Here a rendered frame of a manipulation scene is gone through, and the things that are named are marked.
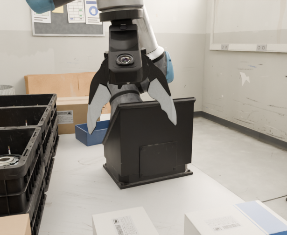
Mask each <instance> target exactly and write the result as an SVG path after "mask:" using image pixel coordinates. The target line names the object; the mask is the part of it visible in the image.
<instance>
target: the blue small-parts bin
mask: <svg viewBox="0 0 287 235"><path fill-rule="evenodd" d="M109 124H110V119H109V120H103V121H97V125H96V128H95V130H94V131H93V133H92V134H89V132H88V127H87V123H85V124H77V125H75V136H76V139H77V140H79V141H80V142H82V143H83V144H84V145H86V146H92V145H98V144H102V141H103V139H104V137H105V134H106V132H107V129H108V127H109Z"/></svg>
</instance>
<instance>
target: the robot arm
mask: <svg viewBox="0 0 287 235"><path fill-rule="evenodd" d="M25 1H26V2H27V4H28V5H29V6H30V8H31V9H32V10H33V11H34V12H36V13H38V14H42V13H45V12H48V11H54V10H55V9H56V8H58V7H61V6H63V5H66V4H68V3H71V2H73V1H76V0H25ZM96 2H97V10H98V11H101V13H99V20H100V22H111V24H112V25H110V26H109V49H108V51H105V52H104V58H105V59H104V60H103V61H102V63H101V66H100V68H99V70H98V71H97V72H96V74H95V75H94V77H93V79H92V81H91V84H90V91H89V101H88V113H87V127H88V132H89V134H92V133H93V131H94V130H95V128H96V125H97V119H98V118H99V117H100V116H101V113H102V108H103V106H104V105H106V104H107V103H108V102H109V103H110V106H111V114H110V122H111V119H112V117H113V115H114V112H115V110H116V108H117V105H118V104H120V103H131V102H142V101H143V100H142V99H141V97H140V94H142V93H145V92H148V94H149V96H150V97H151V98H153V99H155V100H157V101H158V102H159V105H160V107H161V109H162V110H163V111H165V112H166V114H167V117H168V119H169V120H170V122H171V123H172V124H173V125H174V126H175V125H176V110H175V106H174V102H173V99H172V96H171V93H170V89H169V86H168V83H171V82H172V81H173V79H174V69H173V64H172V61H171V57H170V54H169V52H167V51H164V49H163V48H162V47H160V46H158V44H157V41H156V38H155V35H154V32H153V29H152V26H151V23H150V20H149V17H148V14H147V11H146V8H145V5H144V0H96Z"/></svg>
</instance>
